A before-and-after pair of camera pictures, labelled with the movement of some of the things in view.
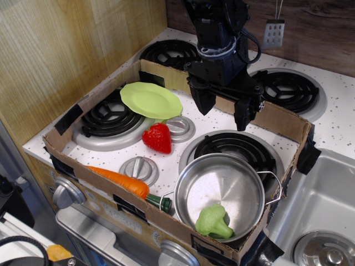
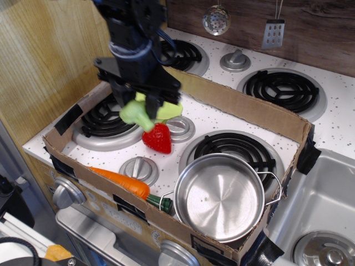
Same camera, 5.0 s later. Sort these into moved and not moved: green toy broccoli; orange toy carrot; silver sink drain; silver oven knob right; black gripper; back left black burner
Moved: black gripper; green toy broccoli
Not moved: back left black burner; silver sink drain; silver oven knob right; orange toy carrot
